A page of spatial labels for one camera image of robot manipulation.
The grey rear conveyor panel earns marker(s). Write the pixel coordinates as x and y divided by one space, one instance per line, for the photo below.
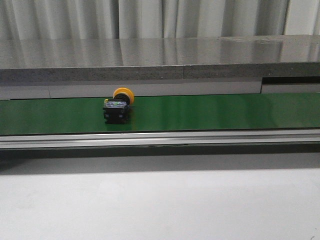
168 87

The aluminium conveyor side rail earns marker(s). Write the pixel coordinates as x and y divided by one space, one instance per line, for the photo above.
27 142

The yellow mushroom push button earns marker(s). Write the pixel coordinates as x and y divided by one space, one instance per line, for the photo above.
116 110

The white pleated curtain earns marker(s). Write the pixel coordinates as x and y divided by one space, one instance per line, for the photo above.
129 19

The grey granite slab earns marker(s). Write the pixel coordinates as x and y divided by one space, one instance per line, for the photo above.
69 62

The green conveyor belt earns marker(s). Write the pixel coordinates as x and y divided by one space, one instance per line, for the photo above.
162 113

